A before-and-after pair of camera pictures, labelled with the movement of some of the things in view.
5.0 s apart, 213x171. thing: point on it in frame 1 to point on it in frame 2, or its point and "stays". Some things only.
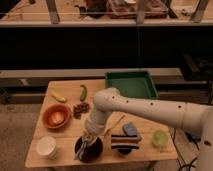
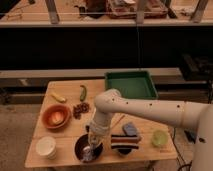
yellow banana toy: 58,98 stays
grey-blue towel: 79,155 to 87,153
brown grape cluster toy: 80,108 stays
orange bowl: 56,116 stays
